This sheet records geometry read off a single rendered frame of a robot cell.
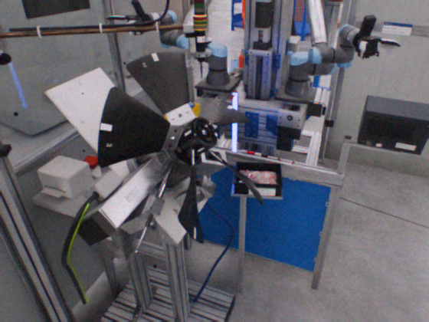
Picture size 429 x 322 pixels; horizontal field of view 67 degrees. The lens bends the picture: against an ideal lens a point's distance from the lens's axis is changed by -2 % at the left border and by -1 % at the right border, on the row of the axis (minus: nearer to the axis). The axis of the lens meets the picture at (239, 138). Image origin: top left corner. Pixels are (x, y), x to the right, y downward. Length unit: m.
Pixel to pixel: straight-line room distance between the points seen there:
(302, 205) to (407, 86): 1.56
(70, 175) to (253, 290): 1.26
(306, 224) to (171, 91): 1.06
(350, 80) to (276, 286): 1.73
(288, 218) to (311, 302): 0.55
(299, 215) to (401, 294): 0.86
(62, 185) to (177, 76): 0.66
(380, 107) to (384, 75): 1.51
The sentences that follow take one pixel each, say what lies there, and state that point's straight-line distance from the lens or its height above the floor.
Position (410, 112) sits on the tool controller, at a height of 1.24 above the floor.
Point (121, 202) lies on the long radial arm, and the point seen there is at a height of 1.12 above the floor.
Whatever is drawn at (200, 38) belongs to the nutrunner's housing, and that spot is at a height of 1.52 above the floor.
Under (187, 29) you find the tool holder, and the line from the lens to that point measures 1.09.
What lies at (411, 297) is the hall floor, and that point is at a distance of 2.38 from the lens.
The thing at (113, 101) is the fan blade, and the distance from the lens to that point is 0.97.
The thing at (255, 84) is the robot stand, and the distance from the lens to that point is 2.08.
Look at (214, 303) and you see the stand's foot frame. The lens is 2.03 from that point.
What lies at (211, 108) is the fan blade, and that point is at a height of 1.18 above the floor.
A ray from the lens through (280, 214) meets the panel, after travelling 1.85.
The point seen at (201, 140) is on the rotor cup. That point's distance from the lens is 1.09.
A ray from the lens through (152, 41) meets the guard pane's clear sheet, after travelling 2.19.
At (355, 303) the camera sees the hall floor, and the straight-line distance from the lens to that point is 2.22.
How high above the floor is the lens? 1.78
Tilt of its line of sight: 31 degrees down
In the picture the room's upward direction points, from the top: 1 degrees clockwise
